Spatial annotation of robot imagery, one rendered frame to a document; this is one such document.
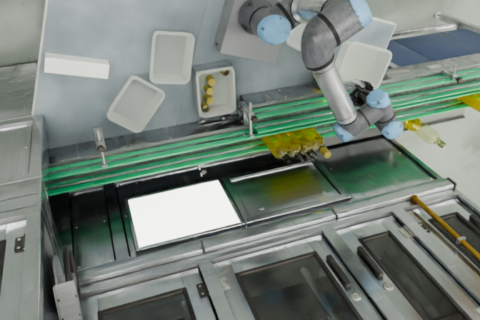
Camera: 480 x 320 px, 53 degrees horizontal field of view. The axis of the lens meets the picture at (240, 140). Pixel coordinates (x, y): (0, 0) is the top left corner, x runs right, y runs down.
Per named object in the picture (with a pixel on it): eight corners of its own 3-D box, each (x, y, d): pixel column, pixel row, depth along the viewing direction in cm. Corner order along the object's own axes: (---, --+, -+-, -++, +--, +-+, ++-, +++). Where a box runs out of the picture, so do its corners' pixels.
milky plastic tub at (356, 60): (339, 34, 196) (351, 40, 189) (382, 46, 205) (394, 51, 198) (324, 74, 202) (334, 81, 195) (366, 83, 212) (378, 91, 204)
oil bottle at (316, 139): (294, 131, 231) (314, 153, 213) (294, 121, 228) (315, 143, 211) (305, 130, 233) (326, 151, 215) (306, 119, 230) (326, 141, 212)
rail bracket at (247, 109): (243, 130, 220) (252, 143, 210) (241, 96, 212) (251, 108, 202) (248, 128, 221) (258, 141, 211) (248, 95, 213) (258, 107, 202)
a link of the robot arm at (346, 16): (271, 3, 189) (323, 17, 139) (301, -19, 189) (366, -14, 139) (286, 28, 194) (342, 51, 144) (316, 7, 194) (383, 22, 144)
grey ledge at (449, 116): (297, 141, 247) (307, 153, 237) (298, 126, 242) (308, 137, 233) (451, 109, 272) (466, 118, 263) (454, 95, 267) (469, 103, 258)
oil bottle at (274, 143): (260, 138, 227) (278, 162, 209) (260, 128, 224) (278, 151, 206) (271, 136, 228) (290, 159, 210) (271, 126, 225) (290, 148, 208)
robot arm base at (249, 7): (241, -6, 193) (250, 1, 185) (276, -2, 199) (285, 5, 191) (235, 31, 200) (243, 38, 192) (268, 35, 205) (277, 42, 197)
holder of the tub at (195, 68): (196, 121, 226) (200, 128, 219) (191, 65, 212) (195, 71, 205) (230, 114, 230) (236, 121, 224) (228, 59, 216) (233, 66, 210)
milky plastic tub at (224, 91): (194, 111, 222) (199, 119, 215) (190, 65, 211) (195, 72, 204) (230, 104, 227) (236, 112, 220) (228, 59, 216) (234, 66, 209)
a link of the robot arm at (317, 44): (296, 45, 139) (350, 151, 169) (328, 23, 139) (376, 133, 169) (280, 31, 148) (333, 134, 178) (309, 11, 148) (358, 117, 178)
